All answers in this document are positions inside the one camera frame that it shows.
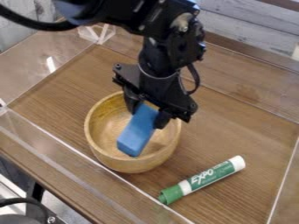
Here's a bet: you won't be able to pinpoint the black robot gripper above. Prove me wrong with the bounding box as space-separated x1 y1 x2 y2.
114 64 198 130

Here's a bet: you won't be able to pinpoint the blue rectangular block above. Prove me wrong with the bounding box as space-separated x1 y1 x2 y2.
117 104 158 157

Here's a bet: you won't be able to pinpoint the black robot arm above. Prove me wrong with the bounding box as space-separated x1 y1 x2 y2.
0 0 206 129

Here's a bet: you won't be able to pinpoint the brown wooden bowl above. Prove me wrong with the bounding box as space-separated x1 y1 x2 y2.
85 91 183 173

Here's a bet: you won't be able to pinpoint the clear acrylic tray walls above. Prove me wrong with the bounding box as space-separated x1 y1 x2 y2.
0 31 299 224

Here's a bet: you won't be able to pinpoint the green Expo marker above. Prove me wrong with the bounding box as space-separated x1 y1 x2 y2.
158 156 246 205

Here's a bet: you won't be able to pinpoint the black metal table frame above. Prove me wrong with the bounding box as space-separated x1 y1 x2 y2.
0 156 67 224

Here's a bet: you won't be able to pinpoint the black cable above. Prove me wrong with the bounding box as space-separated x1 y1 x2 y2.
0 197 43 224

